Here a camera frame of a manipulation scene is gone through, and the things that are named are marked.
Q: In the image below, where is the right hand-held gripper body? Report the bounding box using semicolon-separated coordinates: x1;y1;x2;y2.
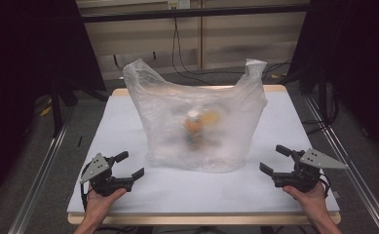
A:
272;147;350;193

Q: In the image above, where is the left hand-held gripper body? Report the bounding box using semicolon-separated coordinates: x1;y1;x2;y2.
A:
79;152;135;198

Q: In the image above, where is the translucent white plastic bag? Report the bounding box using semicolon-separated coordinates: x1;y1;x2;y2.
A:
122;58;270;175

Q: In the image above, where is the person's left hand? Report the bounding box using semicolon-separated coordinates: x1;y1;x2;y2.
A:
85;186;129;222

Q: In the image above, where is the person's right hand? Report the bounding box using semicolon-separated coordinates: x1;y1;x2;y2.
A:
282;181;329;223

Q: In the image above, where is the black metal stand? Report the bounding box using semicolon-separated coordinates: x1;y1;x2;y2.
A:
49;76;108;138
317;69;330;126

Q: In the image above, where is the orange bottle with white cap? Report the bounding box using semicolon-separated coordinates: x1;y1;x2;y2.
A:
184;109;208;148

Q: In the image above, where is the yellow round item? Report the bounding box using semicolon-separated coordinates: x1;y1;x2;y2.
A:
202;109;224;130

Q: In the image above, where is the dark curtain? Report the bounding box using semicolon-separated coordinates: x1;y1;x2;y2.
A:
285;0;379;165
0;0;107;210

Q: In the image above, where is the black horizontal bar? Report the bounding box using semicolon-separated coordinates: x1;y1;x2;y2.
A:
79;3;312;24

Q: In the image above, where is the white power outlet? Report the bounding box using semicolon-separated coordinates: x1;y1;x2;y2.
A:
167;0;191;11

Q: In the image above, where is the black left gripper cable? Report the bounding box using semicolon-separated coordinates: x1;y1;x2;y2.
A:
79;161;91;213

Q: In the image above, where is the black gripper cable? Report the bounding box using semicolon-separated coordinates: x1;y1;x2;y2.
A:
319;173;332;200
79;161;91;213

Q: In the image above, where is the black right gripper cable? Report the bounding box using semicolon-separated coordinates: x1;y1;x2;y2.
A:
319;173;332;200

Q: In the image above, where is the metal floor rail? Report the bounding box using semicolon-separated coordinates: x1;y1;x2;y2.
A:
303;93;379;234
7;106;78;234

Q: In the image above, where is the black floor cable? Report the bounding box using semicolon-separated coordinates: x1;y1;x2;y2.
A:
260;58;294;83

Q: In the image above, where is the black hanging cable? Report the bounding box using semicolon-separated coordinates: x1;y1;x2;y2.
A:
171;17;247;86

